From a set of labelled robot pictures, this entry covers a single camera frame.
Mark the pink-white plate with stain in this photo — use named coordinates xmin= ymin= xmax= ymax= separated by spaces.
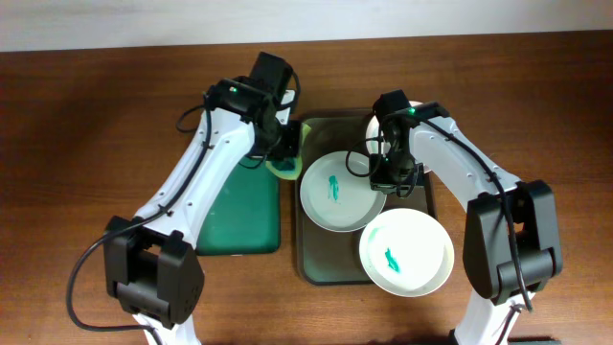
xmin=364 ymin=100 xmax=435 ymax=174

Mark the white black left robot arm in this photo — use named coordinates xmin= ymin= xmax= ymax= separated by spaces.
xmin=103 ymin=52 xmax=300 ymax=344

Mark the white plate with green stain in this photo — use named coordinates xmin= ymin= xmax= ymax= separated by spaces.
xmin=358 ymin=208 xmax=455 ymax=298

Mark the grey plate with green stain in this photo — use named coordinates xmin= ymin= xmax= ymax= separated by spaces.
xmin=300 ymin=150 xmax=387 ymax=233

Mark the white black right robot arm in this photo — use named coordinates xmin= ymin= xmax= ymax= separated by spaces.
xmin=367 ymin=90 xmax=563 ymax=344

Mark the small green tray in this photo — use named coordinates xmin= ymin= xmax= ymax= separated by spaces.
xmin=196 ymin=158 xmax=281 ymax=256

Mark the green yellow sponge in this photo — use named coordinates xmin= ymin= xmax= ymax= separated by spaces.
xmin=265 ymin=120 xmax=311 ymax=180

